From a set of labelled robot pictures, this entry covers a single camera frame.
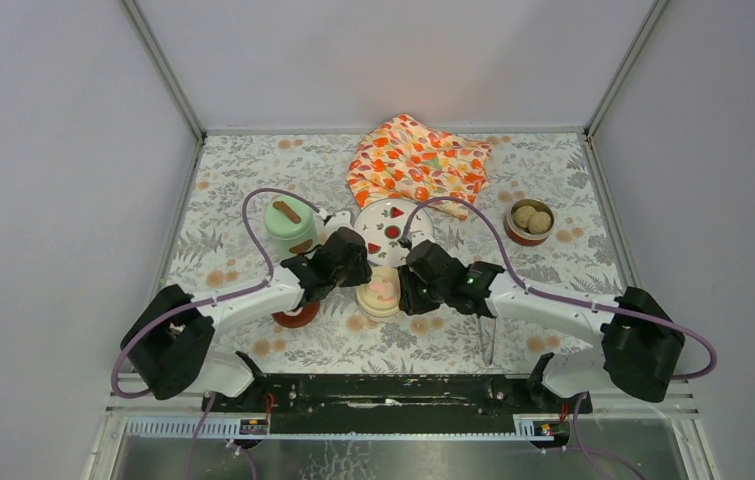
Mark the green lid brown handle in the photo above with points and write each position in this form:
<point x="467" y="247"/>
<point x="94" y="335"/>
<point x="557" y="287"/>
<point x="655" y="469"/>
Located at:
<point x="287" y="218"/>

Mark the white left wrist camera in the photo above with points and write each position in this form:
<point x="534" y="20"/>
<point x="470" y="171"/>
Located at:
<point x="342" y="219"/>

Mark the white plate blue rim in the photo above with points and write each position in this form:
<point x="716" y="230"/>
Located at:
<point x="381" y="225"/>

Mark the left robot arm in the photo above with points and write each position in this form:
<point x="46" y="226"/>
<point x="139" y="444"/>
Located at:
<point x="175" y="345"/>

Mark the floral orange cloth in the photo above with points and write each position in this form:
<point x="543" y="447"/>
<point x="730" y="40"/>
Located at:
<point x="404" y="159"/>

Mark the green container cup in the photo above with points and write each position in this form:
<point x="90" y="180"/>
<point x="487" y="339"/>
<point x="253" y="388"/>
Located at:
<point x="300" y="244"/>

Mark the red brown round lid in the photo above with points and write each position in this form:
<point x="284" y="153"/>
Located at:
<point x="297" y="318"/>

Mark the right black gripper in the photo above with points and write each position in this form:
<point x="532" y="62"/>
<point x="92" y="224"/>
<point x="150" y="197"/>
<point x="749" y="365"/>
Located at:
<point x="409" y="302"/>

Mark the cream lid pink handle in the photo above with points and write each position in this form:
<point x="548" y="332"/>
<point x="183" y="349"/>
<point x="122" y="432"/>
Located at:
<point x="379" y="298"/>

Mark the floral tablecloth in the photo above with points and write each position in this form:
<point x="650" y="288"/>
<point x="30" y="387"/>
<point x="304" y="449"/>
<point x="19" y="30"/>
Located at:
<point x="223" y="239"/>

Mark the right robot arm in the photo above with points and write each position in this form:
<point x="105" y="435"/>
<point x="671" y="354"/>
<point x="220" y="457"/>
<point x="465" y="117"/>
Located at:
<point x="624" y="352"/>

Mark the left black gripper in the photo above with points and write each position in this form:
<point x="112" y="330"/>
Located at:
<point x="352" y="258"/>

